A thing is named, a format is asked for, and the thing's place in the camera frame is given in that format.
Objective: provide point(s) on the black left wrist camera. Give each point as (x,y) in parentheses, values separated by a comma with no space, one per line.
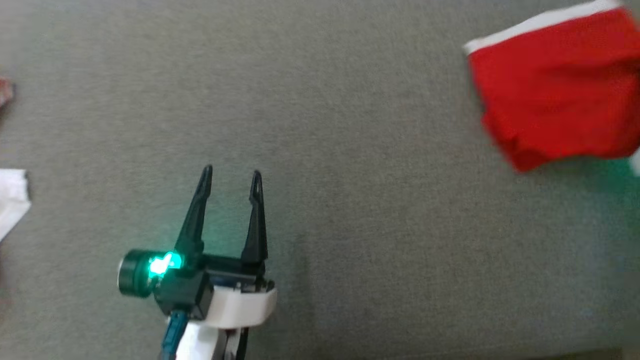
(175,290)

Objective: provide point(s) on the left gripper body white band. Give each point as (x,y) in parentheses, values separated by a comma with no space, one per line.
(240,302)

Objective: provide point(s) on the grey sofa seat cushion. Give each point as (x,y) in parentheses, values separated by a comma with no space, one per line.
(350,200)

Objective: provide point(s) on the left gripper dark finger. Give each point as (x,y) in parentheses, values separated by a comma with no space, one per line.
(256,230)
(195,225)

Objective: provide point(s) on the red shirt with white sleeves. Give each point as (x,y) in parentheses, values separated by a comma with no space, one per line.
(10,200)

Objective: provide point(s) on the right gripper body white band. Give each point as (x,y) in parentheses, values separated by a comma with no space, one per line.
(636,162)

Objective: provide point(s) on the red shorts with white waistband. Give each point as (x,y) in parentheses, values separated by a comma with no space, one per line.
(550,90)

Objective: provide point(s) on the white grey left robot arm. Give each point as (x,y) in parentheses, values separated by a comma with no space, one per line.
(200,342)

